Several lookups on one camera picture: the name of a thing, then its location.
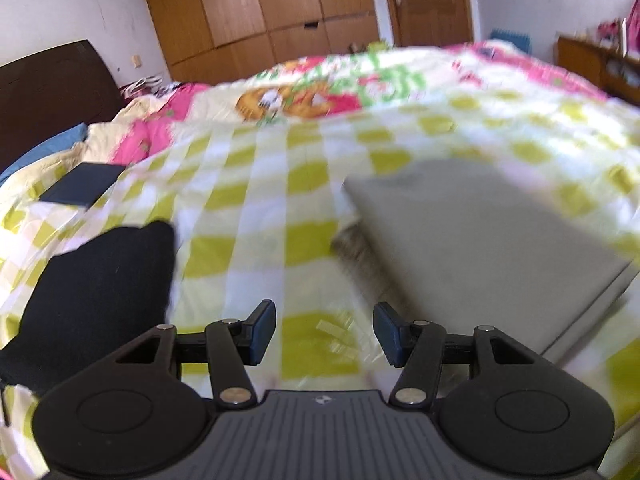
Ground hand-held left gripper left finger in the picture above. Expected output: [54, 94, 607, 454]
[116, 299, 277, 407]

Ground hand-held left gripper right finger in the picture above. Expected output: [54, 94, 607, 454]
[373, 301, 543, 407]

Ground grey pants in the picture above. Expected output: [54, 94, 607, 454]
[331, 159, 640, 357]

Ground checked cartoon printed blanket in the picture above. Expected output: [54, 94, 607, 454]
[0, 40, 640, 480]

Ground black cloth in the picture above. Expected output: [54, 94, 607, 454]
[0, 220, 177, 397]

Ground dark blue flat box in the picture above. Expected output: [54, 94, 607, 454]
[39, 162, 127, 212]

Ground blue pillow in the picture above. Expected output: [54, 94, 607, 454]
[0, 124, 89, 187]

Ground dark wooden headboard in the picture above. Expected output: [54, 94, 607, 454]
[0, 39, 129, 173]

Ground blue foam mat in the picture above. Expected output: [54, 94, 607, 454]
[489, 29, 532, 54]

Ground wooden wardrobe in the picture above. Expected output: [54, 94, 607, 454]
[136, 0, 382, 81]

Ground wooden door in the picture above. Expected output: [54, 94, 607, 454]
[377, 0, 476, 49]

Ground wooden desk with shelf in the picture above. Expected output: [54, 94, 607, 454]
[556, 34, 640, 107]

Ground pink items on desk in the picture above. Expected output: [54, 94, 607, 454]
[596, 18, 628, 45]

